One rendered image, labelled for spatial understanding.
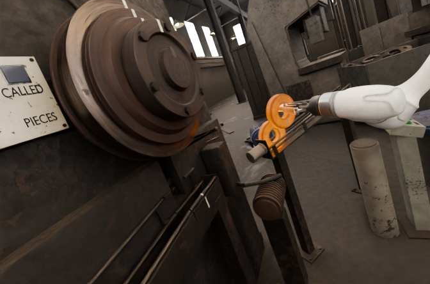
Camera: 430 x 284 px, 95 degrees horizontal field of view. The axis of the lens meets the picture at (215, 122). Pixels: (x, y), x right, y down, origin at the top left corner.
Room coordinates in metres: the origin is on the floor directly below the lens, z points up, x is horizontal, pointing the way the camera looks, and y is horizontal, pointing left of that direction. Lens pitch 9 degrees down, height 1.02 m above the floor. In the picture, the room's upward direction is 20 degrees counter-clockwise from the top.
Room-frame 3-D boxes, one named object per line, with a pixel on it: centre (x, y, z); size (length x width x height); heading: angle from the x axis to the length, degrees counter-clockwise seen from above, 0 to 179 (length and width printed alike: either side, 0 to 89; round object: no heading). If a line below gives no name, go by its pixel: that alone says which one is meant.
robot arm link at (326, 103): (0.66, -0.40, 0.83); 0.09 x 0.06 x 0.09; 117
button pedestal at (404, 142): (0.88, -0.82, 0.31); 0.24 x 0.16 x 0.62; 151
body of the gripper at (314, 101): (0.73, -0.37, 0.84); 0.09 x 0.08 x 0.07; 27
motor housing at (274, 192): (0.86, -0.13, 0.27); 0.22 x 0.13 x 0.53; 151
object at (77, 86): (0.63, 0.15, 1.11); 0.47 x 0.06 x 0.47; 151
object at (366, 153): (0.92, -0.66, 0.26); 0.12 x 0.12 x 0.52
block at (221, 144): (0.85, 0.05, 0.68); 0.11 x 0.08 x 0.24; 61
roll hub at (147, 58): (0.59, 0.06, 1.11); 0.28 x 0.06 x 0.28; 151
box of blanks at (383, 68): (2.17, -2.15, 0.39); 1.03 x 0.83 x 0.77; 76
